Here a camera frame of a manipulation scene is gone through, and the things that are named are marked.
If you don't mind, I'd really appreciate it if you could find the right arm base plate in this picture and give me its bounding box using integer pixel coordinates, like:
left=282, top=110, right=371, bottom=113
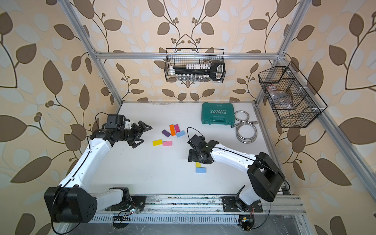
left=221, top=196, right=263, bottom=213

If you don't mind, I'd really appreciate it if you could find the large yellow block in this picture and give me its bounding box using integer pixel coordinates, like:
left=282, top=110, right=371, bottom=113
left=152, top=140, right=163, bottom=146

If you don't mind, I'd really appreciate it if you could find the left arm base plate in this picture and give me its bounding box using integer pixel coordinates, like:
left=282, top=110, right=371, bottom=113
left=105, top=195, right=146, bottom=213

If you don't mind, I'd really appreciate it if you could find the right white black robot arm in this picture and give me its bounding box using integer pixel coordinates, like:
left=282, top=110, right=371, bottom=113
left=188, top=135, right=285, bottom=212

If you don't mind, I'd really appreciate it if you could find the magenta block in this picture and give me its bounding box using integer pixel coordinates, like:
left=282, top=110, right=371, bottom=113
left=174, top=124, right=180, bottom=133

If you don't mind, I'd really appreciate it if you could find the purple block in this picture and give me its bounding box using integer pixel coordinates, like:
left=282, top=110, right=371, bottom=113
left=162, top=130, right=171, bottom=138

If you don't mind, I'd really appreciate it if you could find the aluminium frame rail front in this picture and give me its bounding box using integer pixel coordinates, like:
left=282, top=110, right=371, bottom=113
left=63, top=193, right=306, bottom=216

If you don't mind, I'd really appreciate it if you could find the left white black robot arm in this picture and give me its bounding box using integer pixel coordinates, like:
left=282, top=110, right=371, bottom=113
left=44, top=115, right=152, bottom=223

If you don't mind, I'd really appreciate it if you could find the plastic bag in basket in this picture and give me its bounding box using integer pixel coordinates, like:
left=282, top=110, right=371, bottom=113
left=267, top=85, right=293, bottom=110

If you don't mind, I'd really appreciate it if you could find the black white tool in basket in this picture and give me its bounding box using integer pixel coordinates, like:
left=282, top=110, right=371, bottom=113
left=164, top=61, right=226, bottom=82

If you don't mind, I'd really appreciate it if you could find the light blue tilted block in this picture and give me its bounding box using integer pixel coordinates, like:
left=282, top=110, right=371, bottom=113
left=176, top=130, right=186, bottom=137

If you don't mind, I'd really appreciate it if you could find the orange block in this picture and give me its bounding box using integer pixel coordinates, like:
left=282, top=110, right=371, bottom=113
left=169, top=124, right=176, bottom=136

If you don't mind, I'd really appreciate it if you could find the black wire basket back wall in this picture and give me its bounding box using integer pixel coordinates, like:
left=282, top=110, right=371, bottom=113
left=164, top=48, right=226, bottom=83

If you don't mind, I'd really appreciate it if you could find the black wire basket wall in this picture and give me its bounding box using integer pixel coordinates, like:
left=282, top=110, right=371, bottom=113
left=258, top=62, right=328, bottom=128
left=164, top=48, right=226, bottom=83

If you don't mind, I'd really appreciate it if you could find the green plastic tool case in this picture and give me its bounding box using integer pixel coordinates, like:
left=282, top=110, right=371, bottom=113
left=201, top=102, right=235, bottom=126

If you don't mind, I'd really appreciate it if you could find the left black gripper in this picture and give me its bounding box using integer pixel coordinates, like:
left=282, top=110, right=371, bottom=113
left=117, top=120, right=152, bottom=146

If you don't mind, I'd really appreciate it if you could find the light blue block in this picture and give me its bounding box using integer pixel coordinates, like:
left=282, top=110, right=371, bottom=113
left=195, top=167, right=207, bottom=174
left=176, top=130, right=186, bottom=137

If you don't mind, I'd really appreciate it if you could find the black wire basket right wall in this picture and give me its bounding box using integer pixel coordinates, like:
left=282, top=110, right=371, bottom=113
left=258, top=62, right=328, bottom=128

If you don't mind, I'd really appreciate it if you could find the pink block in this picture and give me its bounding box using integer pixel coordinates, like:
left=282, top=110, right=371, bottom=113
left=163, top=141, right=173, bottom=146

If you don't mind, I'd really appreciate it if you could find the coiled metal hose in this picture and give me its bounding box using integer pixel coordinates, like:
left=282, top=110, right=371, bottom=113
left=231, top=110, right=259, bottom=144

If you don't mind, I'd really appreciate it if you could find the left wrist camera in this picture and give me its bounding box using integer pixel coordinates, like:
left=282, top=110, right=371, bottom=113
left=104, top=114, right=131, bottom=129

